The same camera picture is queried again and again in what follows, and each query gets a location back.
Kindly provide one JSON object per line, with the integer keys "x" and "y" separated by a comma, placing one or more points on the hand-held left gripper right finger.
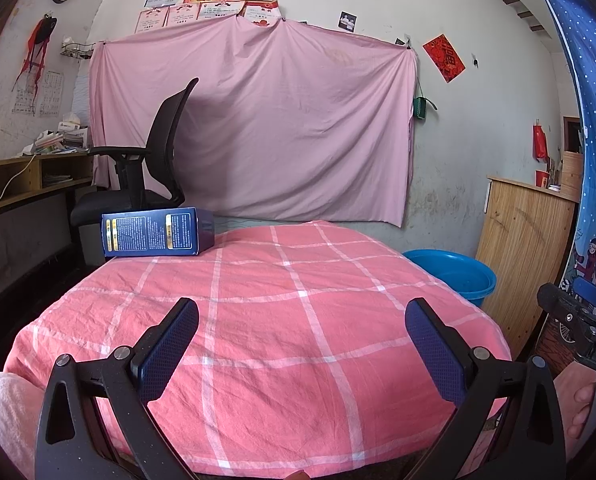
{"x": 435, "y": 350}

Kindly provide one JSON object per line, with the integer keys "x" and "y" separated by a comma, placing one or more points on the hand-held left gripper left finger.
{"x": 170, "y": 345}

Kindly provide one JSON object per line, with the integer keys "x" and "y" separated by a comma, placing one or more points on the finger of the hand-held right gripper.
{"x": 591, "y": 290}
{"x": 560, "y": 307}

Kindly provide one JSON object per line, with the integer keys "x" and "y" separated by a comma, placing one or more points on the blue plastic bucket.
{"x": 457, "y": 280}

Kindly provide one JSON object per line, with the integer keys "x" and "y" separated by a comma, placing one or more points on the person's right hand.
{"x": 575, "y": 410}

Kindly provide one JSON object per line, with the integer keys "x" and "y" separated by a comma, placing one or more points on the wooden cabinet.
{"x": 517, "y": 250}

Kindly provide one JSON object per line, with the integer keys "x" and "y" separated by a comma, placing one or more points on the dark blue carton box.
{"x": 148, "y": 232}

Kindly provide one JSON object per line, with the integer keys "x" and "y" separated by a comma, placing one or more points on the pink checked tablecloth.
{"x": 288, "y": 320}

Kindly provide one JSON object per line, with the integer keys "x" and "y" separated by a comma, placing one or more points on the red paper cup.
{"x": 543, "y": 179}

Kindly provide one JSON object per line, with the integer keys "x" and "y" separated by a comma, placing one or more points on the red hanging ornament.
{"x": 540, "y": 142}

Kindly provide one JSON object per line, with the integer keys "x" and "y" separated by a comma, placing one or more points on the pink fleece clothing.
{"x": 8, "y": 420}

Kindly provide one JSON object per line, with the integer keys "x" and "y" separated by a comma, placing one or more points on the black office chair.
{"x": 163, "y": 125}

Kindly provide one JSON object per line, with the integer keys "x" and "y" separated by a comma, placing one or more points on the blue dotted curtain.
{"x": 592, "y": 60}

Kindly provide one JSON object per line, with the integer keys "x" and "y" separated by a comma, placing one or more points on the wooden desk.
{"x": 8, "y": 180}

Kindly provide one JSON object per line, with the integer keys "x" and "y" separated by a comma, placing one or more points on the stack of books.
{"x": 58, "y": 142}

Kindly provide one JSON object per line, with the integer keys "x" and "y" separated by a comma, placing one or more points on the white tissue box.
{"x": 69, "y": 124}

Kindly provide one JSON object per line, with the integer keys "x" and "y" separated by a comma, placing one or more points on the red hanging scarf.
{"x": 40, "y": 40}

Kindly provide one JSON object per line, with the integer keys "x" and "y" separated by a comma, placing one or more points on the dark wooden door frame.
{"x": 572, "y": 135}

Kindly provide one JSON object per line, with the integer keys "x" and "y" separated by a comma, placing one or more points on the green wall basket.
{"x": 419, "y": 108}

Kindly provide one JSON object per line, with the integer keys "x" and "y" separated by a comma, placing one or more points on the pink wall sheet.
{"x": 278, "y": 125}

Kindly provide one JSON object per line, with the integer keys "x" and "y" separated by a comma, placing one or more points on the small dark wall hook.
{"x": 474, "y": 60}

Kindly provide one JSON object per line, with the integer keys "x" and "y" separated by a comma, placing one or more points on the red wall poster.
{"x": 443, "y": 58}

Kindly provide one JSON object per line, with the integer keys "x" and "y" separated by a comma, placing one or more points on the paper wall calendar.
{"x": 48, "y": 95}

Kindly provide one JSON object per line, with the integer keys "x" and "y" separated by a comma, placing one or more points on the small dark wall photo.
{"x": 401, "y": 41}

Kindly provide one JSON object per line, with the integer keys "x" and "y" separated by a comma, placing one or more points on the black framed wall photo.
{"x": 347, "y": 21}

